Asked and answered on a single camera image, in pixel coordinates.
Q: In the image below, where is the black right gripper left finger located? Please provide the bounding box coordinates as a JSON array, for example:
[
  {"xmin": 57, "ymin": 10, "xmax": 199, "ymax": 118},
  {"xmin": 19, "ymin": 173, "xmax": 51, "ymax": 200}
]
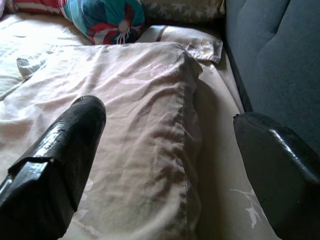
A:
[{"xmin": 0, "ymin": 95, "xmax": 108, "ymax": 240}]

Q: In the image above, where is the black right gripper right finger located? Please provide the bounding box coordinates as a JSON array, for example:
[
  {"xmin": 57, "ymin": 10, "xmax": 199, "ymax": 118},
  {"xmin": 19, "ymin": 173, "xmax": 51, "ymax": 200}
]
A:
[{"xmin": 232, "ymin": 111, "xmax": 320, "ymax": 240}]

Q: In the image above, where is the beige bed sheet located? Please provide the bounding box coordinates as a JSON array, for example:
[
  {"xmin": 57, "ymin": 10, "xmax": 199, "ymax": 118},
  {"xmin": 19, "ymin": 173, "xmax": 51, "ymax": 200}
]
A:
[{"xmin": 0, "ymin": 12, "xmax": 283, "ymax": 240}]

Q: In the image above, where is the beige leaf print pillow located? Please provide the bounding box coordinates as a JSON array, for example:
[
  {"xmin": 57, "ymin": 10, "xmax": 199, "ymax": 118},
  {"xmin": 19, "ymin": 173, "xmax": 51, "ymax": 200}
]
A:
[{"xmin": 0, "ymin": 41, "xmax": 203, "ymax": 240}]

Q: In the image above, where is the white crumpled cloth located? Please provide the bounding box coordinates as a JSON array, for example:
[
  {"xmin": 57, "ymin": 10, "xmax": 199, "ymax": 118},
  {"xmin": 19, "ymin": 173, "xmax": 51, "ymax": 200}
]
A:
[{"xmin": 16, "ymin": 56, "xmax": 50, "ymax": 81}]

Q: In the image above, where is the blue-grey upholstered headboard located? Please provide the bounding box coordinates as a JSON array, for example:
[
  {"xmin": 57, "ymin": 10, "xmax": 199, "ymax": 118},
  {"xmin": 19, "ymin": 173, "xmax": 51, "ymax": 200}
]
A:
[{"xmin": 223, "ymin": 0, "xmax": 320, "ymax": 156}]

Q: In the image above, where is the red teal striped pillow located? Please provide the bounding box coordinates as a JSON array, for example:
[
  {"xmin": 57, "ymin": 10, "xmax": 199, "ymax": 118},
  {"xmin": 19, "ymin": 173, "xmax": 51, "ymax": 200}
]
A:
[{"xmin": 14, "ymin": 0, "xmax": 146, "ymax": 46}]

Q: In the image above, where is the beige pillow embroidered flower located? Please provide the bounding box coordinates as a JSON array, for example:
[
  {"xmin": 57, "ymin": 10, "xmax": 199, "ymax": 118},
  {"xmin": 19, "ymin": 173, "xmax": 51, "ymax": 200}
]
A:
[{"xmin": 136, "ymin": 24, "xmax": 224, "ymax": 65}]

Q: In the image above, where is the grey floral pillow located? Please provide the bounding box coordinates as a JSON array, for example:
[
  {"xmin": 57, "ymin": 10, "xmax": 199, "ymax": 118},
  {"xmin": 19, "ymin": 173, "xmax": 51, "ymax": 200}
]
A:
[{"xmin": 141, "ymin": 0, "xmax": 226, "ymax": 26}]

